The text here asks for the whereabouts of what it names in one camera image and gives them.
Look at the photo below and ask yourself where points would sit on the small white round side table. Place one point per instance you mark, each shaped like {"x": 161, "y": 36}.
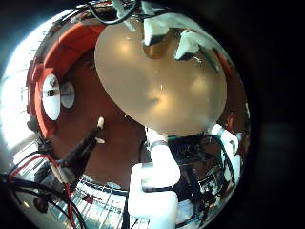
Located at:
{"x": 67, "y": 94}

